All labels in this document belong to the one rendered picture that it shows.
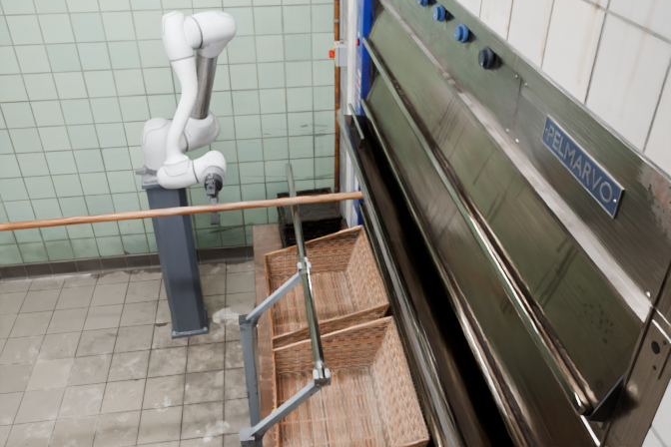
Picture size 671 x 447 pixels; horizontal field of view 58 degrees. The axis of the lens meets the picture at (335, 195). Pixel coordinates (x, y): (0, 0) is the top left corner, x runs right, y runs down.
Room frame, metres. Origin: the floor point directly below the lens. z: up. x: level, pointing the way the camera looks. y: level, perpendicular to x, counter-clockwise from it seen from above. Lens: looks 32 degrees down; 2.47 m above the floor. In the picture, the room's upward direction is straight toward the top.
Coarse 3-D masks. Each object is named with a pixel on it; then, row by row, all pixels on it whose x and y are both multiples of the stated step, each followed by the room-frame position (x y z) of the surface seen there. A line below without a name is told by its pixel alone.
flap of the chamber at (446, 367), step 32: (352, 128) 2.21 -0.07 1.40; (352, 160) 1.94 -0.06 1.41; (384, 160) 1.96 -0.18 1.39; (384, 192) 1.73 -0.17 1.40; (384, 256) 1.38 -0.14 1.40; (416, 256) 1.38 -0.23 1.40; (416, 288) 1.23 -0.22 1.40; (448, 320) 1.12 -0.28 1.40; (416, 352) 1.02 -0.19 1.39; (448, 352) 1.01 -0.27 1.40; (448, 384) 0.91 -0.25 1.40; (480, 384) 0.92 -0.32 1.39; (480, 416) 0.83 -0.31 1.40
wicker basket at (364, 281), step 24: (312, 240) 2.28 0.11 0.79; (336, 240) 2.30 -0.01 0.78; (360, 240) 2.26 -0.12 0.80; (288, 264) 2.26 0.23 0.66; (312, 264) 2.28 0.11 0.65; (336, 264) 2.30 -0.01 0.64; (360, 264) 2.16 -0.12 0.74; (336, 288) 2.17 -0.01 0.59; (360, 288) 2.07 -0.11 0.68; (336, 312) 2.01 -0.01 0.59; (360, 312) 1.77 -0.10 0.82; (384, 312) 1.78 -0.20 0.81; (288, 336) 1.72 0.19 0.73
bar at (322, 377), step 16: (288, 176) 2.23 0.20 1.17; (304, 240) 1.77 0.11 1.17; (304, 256) 1.66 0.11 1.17; (304, 272) 1.58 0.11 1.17; (288, 288) 1.61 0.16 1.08; (304, 288) 1.51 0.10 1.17; (272, 304) 1.60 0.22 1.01; (240, 320) 1.58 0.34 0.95; (256, 320) 1.60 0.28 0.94; (320, 336) 1.29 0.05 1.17; (320, 352) 1.22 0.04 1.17; (320, 368) 1.16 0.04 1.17; (256, 384) 1.58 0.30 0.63; (320, 384) 1.13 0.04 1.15; (256, 400) 1.57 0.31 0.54; (288, 400) 1.14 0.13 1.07; (304, 400) 1.13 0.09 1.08; (256, 416) 1.57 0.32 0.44; (272, 416) 1.13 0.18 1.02; (240, 432) 1.12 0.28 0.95; (256, 432) 1.11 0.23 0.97
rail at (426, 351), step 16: (352, 144) 2.02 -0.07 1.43; (368, 192) 1.68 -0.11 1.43; (384, 224) 1.50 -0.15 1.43; (384, 240) 1.41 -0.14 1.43; (400, 272) 1.27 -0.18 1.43; (400, 288) 1.21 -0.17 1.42; (416, 320) 1.09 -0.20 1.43; (416, 336) 1.04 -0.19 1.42; (432, 368) 0.93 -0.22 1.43; (448, 400) 0.85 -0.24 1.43; (448, 416) 0.81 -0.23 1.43
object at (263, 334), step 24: (264, 240) 2.57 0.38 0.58; (264, 264) 2.37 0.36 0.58; (264, 288) 2.19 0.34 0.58; (264, 312) 2.02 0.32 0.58; (288, 312) 2.02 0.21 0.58; (264, 336) 1.87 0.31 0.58; (264, 360) 1.74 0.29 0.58; (264, 384) 1.62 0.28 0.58; (264, 408) 1.50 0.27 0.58; (360, 408) 1.50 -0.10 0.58; (288, 432) 1.40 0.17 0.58
